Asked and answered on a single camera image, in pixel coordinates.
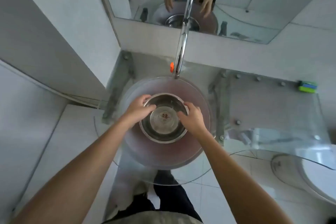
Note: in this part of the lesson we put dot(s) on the person's left forearm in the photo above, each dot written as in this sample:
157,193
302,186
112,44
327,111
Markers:
78,168

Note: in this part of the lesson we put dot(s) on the person's left thumb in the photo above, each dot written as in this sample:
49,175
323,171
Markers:
150,108

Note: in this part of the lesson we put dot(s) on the stainless steel bowl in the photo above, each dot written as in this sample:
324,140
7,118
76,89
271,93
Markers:
162,129

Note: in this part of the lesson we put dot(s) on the person's left hand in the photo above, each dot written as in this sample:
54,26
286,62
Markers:
135,113

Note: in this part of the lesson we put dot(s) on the person's right thumb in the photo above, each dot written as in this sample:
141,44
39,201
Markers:
181,115

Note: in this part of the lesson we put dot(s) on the person's grey shirt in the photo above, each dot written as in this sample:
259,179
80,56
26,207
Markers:
152,218

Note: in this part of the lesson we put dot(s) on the frosted pink glass basin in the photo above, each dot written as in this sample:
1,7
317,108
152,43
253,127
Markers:
162,155

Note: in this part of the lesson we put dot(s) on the white toilet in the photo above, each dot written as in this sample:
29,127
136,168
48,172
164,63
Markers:
320,176

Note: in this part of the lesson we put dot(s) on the person's right hand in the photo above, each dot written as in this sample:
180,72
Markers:
194,122

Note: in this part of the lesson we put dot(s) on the metal countertop bracket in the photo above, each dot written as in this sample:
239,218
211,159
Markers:
219,111
118,87

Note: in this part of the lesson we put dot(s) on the clear glass countertop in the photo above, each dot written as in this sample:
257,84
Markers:
267,105

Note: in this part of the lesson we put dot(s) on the green and blue sponge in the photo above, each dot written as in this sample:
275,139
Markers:
307,86

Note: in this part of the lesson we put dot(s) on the row of metal bolts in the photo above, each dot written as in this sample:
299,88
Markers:
258,79

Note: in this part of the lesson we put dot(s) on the orange faucet knob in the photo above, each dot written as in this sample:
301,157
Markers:
171,67

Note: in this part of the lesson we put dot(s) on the person's dark trousers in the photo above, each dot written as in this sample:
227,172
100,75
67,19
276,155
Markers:
170,195

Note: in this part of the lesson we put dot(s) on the chrome faucet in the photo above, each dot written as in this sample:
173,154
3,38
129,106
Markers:
185,29

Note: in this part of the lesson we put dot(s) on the person's right forearm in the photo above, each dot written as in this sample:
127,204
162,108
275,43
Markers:
236,179

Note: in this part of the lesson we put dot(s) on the wall mirror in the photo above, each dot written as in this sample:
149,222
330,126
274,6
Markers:
244,0

